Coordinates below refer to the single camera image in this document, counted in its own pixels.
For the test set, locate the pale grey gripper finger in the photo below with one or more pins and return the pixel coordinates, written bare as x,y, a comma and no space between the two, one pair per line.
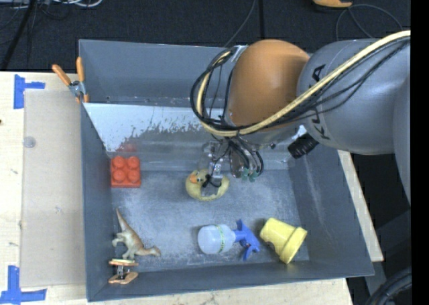
211,191
218,172

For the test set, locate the yellow rubber duck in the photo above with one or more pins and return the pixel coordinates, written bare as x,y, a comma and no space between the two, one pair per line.
194,189

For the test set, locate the grey metal bin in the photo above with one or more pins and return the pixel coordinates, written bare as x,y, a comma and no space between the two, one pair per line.
174,220

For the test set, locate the white spray bottle blue nozzle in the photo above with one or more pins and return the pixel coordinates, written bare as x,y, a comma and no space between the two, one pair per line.
214,238

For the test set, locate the yellow plastic cup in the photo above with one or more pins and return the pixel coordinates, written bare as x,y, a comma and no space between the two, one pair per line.
281,236

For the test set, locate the orange toy brick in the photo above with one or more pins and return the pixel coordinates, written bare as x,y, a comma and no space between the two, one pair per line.
126,172

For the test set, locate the tan toy dinosaur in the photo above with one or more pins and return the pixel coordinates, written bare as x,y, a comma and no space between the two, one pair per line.
132,241

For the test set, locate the pale wood flat board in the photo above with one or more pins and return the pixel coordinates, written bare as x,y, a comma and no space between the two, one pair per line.
50,189

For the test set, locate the black cylinder on white bracket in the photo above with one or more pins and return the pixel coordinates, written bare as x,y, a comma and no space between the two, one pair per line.
303,147

